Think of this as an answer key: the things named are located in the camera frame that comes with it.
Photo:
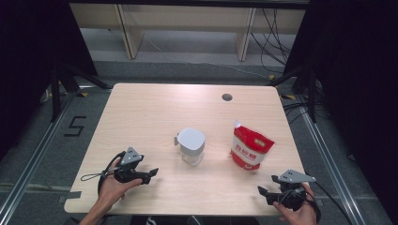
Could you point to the person's left hand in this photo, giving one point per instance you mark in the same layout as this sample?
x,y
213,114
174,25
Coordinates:
x,y
111,190

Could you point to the person's right hand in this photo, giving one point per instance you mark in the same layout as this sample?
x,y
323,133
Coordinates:
x,y
298,217

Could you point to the clear jar with white lid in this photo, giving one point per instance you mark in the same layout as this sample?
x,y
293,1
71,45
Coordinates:
x,y
191,140

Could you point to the black curtain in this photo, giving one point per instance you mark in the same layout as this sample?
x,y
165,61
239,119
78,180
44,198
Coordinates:
x,y
25,62
359,78

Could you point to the yellow and black tape piece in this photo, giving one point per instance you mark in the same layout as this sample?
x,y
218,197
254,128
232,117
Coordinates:
x,y
288,97
83,94
271,76

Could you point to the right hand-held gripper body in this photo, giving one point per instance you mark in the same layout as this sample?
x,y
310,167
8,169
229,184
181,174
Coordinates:
x,y
294,176

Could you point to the black metal stand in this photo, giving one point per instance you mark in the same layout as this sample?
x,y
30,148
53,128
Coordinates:
x,y
312,93
55,93

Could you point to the beige wooden shelf unit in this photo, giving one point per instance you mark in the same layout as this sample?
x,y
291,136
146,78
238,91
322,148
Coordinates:
x,y
187,17

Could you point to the aluminium floor rail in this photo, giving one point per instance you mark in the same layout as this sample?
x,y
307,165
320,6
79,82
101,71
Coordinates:
x,y
34,159
328,156

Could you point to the red and white sugar bag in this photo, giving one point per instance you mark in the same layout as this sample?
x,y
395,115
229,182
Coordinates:
x,y
250,150

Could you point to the grey tape strip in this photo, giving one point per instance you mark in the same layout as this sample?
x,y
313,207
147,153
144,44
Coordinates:
x,y
73,195

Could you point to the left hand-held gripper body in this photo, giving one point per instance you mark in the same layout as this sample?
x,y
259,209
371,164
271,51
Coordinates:
x,y
131,156

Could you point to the grey table grommet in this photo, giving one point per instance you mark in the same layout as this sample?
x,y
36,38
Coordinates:
x,y
227,97

